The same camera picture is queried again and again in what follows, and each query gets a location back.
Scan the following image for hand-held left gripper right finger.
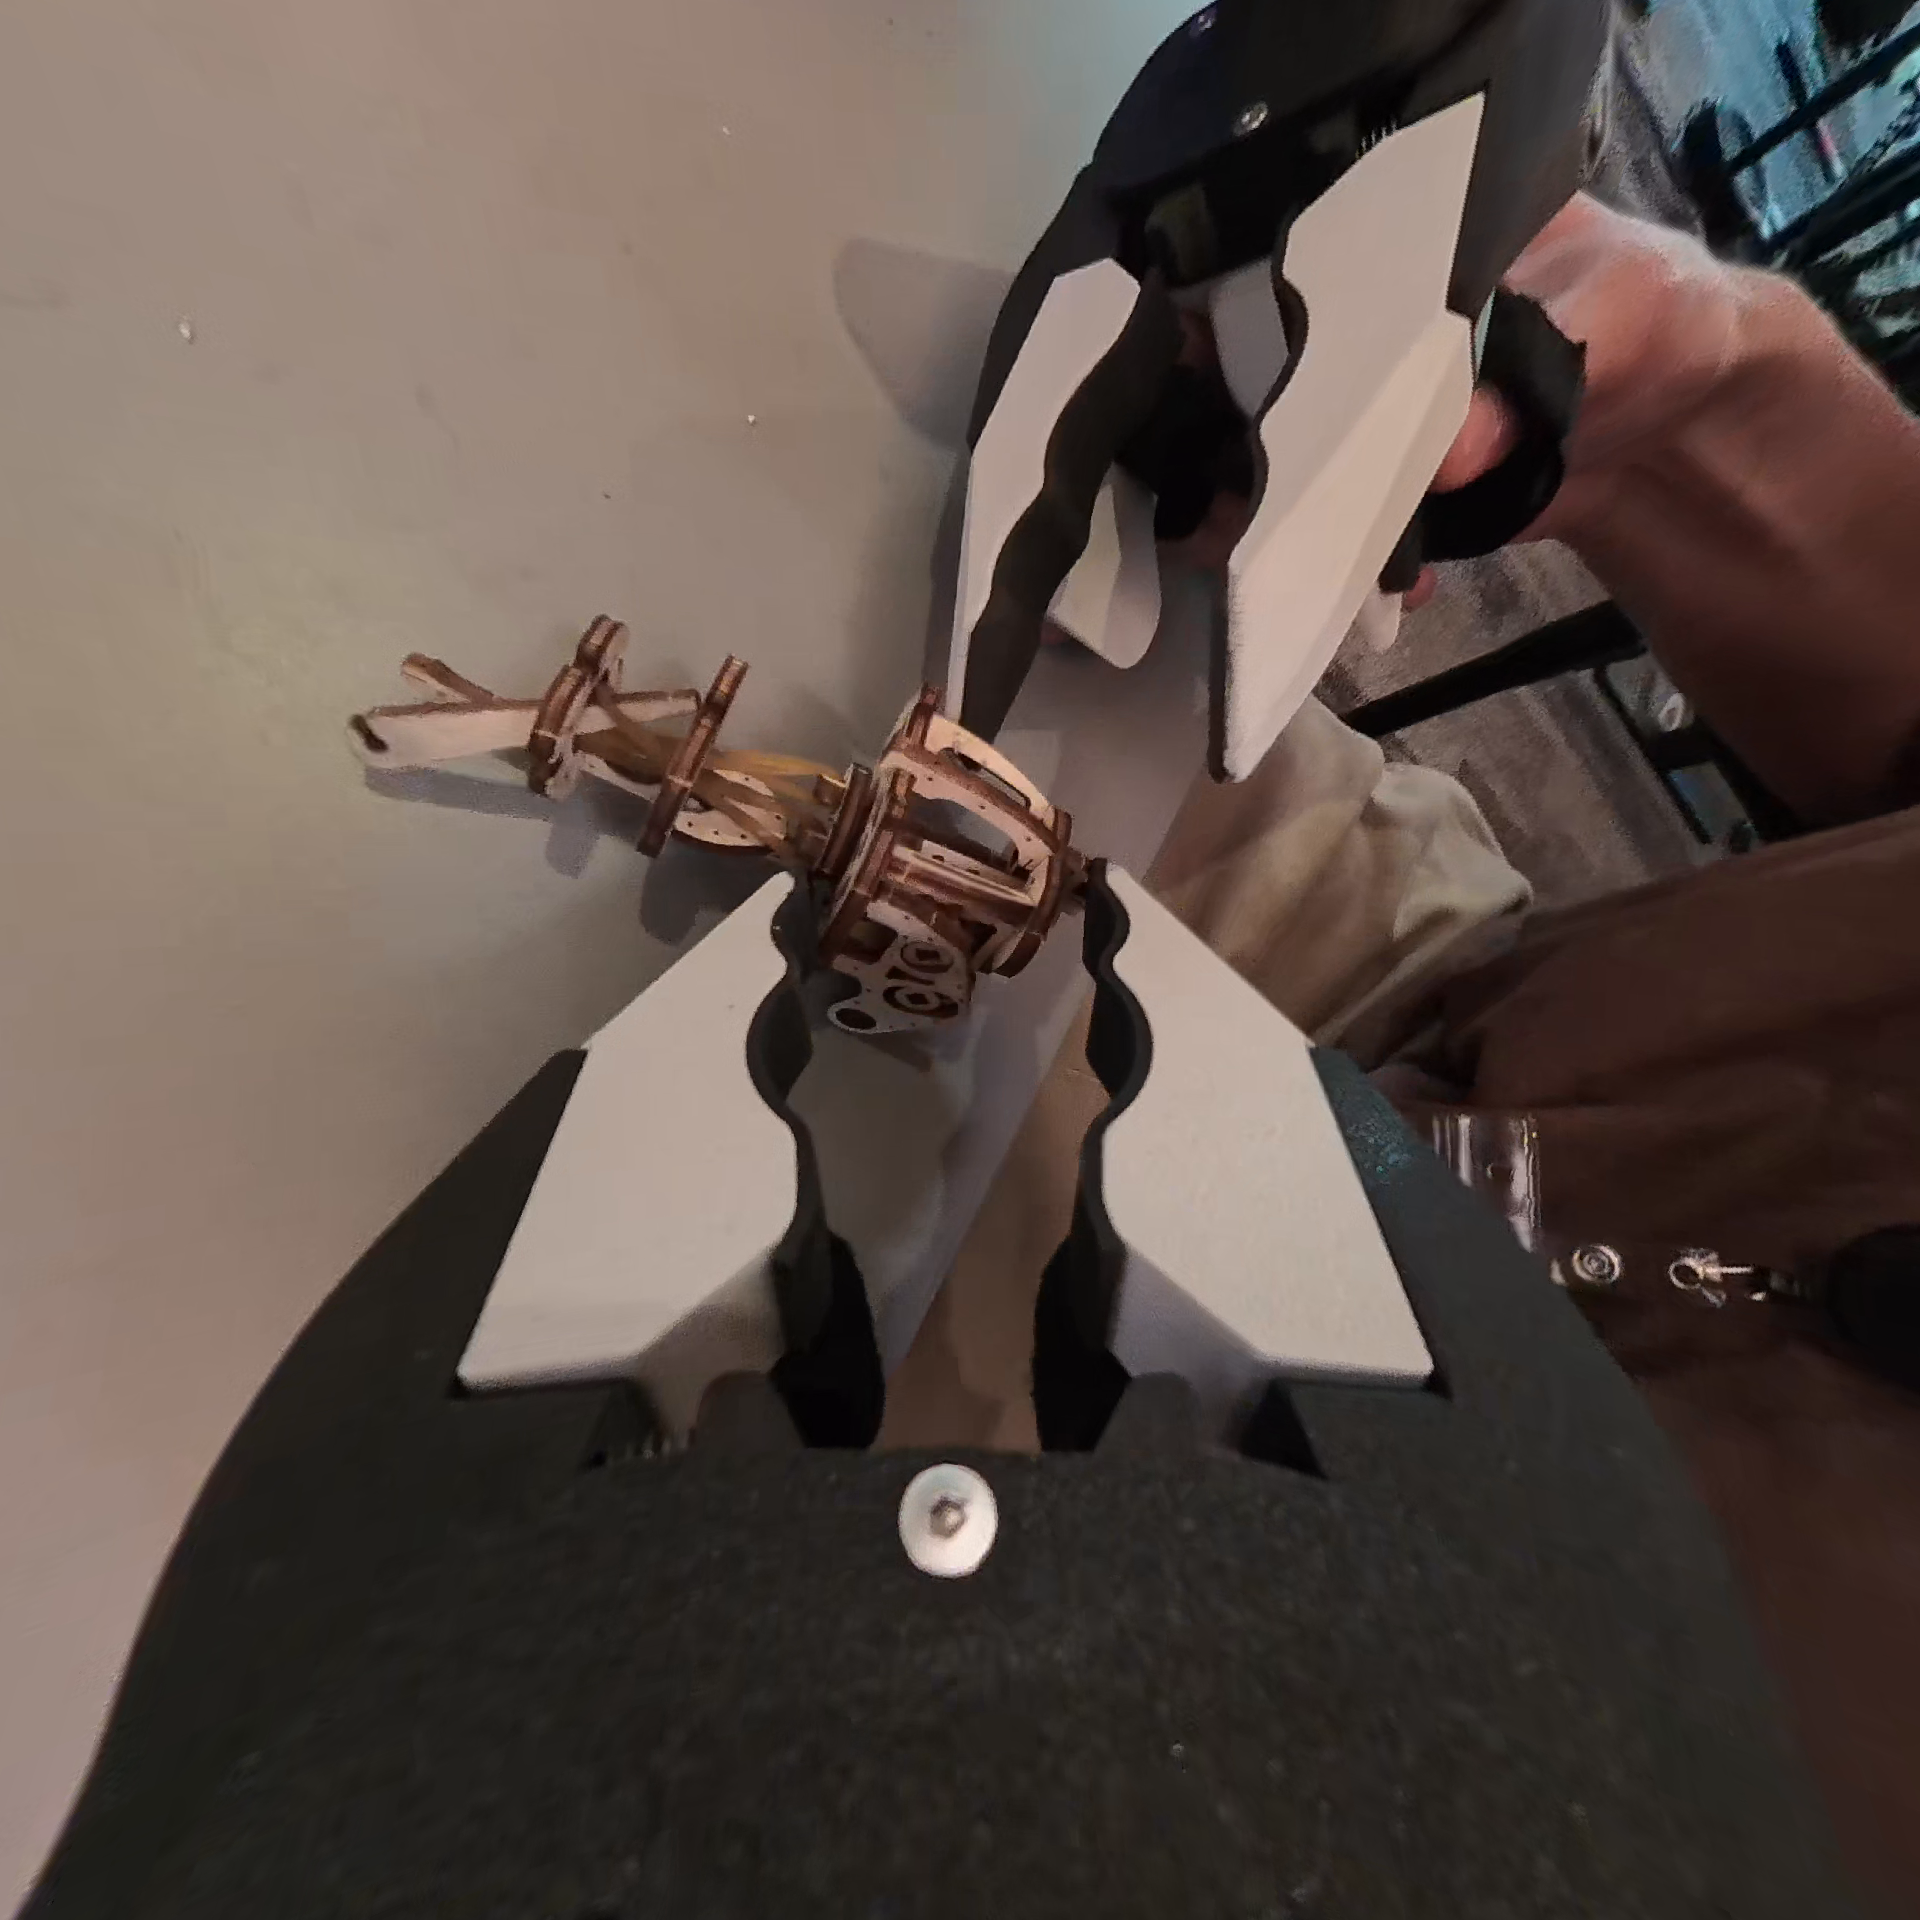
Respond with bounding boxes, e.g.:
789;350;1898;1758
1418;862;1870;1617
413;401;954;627
1072;857;1435;1392

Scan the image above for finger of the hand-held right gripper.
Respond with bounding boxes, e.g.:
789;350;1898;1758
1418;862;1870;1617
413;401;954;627
944;252;1163;722
1203;85;1488;786

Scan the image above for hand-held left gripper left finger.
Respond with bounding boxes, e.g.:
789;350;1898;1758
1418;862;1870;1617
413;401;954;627
453;873;828;1397

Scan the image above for wooden model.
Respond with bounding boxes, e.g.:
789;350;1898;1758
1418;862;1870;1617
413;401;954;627
348;611;1086;1047

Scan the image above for person's right forearm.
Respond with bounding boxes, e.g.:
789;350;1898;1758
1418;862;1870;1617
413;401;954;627
1582;292;1920;845

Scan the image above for person's right hand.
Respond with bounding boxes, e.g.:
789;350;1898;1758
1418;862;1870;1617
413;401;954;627
1402;192;1809;606

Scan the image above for person's beige trousers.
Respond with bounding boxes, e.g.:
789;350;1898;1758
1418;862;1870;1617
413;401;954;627
1152;696;1535;1055

